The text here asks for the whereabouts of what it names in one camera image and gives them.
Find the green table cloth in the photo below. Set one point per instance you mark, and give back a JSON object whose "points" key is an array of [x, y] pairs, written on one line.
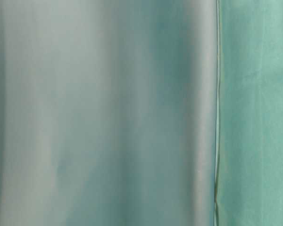
{"points": [[249, 179]]}

